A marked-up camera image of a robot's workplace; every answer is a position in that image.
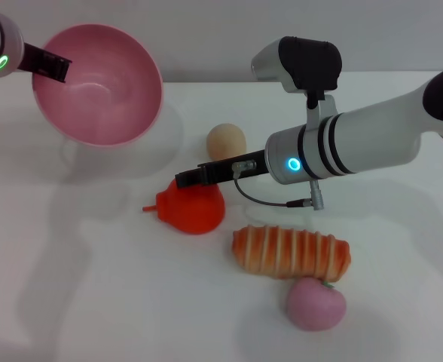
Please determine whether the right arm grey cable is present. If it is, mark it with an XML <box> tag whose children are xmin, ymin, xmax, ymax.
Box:
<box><xmin>231</xmin><ymin>159</ymin><xmax>328</xmax><ymax>213</ymax></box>

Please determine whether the beige toy ball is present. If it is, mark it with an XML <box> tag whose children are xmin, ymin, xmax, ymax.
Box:
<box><xmin>206</xmin><ymin>124</ymin><xmax>247</xmax><ymax>160</ymax></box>

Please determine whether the orange striped toy bread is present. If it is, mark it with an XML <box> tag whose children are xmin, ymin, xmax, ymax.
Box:
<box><xmin>231</xmin><ymin>223</ymin><xmax>353</xmax><ymax>284</ymax></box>

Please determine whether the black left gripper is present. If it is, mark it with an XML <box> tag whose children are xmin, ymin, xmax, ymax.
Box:
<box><xmin>17</xmin><ymin>42</ymin><xmax>74</xmax><ymax>84</ymax></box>

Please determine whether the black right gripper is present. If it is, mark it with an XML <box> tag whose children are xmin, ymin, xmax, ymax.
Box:
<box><xmin>174</xmin><ymin>149</ymin><xmax>270</xmax><ymax>189</ymax></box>

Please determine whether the pink toy peach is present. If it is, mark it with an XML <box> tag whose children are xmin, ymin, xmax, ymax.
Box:
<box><xmin>285</xmin><ymin>278</ymin><xmax>347</xmax><ymax>333</ymax></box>

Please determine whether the orange toy fruit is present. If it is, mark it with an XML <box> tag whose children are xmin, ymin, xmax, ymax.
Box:
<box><xmin>142</xmin><ymin>176</ymin><xmax>227</xmax><ymax>236</ymax></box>

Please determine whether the pink plastic bowl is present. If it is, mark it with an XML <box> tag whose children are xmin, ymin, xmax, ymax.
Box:
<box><xmin>31</xmin><ymin>23</ymin><xmax>164</xmax><ymax>149</ymax></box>

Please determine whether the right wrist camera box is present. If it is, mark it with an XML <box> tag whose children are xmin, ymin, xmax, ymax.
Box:
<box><xmin>250</xmin><ymin>35</ymin><xmax>344</xmax><ymax>111</ymax></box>

